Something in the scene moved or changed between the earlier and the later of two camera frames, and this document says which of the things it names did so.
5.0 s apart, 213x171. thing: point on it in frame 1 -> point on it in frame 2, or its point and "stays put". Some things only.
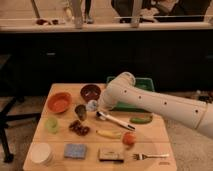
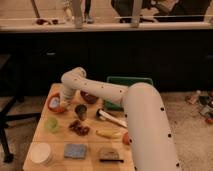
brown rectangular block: (111, 155) stays put
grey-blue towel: (91, 105) -> (54, 102)
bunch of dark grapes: (78, 128) stays put
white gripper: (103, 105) -> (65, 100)
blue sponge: (75, 151) stays put
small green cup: (51, 125) stays put
